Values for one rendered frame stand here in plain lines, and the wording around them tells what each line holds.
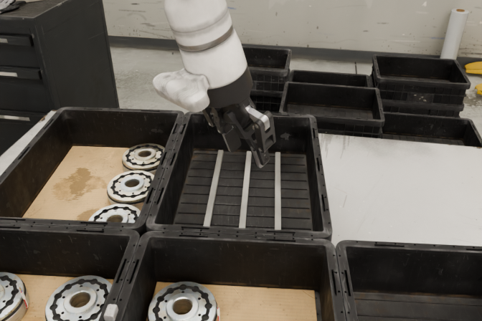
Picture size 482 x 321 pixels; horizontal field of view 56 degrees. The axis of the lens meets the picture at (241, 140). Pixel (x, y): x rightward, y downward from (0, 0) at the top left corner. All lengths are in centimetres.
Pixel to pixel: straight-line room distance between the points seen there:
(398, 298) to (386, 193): 46
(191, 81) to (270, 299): 39
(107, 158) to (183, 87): 60
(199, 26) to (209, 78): 7
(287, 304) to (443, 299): 25
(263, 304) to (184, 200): 30
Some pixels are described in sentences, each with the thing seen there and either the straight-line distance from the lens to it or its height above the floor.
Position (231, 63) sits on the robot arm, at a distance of 54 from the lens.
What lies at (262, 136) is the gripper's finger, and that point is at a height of 113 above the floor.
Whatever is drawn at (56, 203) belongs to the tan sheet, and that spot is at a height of 83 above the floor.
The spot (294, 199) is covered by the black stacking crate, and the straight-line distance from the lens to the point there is 95.
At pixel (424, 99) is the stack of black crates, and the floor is 51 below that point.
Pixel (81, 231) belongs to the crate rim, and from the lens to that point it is 77.
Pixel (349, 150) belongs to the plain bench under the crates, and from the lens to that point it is 137.
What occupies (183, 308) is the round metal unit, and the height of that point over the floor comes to 84.
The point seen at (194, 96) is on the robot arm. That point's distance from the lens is 51.
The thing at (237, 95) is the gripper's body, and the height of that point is 118.
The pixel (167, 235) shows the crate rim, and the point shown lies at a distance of 73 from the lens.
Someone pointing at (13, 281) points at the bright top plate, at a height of 86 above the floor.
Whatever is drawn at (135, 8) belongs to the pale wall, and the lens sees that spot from 409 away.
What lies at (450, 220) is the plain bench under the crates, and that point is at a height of 70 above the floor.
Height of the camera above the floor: 143
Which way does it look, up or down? 32 degrees down
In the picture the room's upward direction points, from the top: straight up
